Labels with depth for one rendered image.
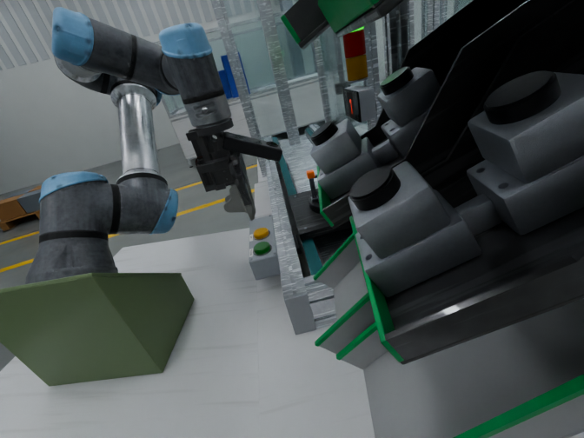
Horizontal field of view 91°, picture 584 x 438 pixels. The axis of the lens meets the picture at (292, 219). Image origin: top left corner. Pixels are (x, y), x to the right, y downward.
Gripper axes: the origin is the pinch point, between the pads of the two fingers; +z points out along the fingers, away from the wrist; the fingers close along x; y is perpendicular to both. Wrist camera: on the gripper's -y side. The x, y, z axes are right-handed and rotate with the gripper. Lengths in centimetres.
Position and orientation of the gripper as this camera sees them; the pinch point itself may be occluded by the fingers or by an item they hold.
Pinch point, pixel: (254, 213)
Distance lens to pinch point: 63.7
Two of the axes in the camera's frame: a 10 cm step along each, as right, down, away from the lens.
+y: -9.7, 2.5, 0.0
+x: 1.2, 4.6, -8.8
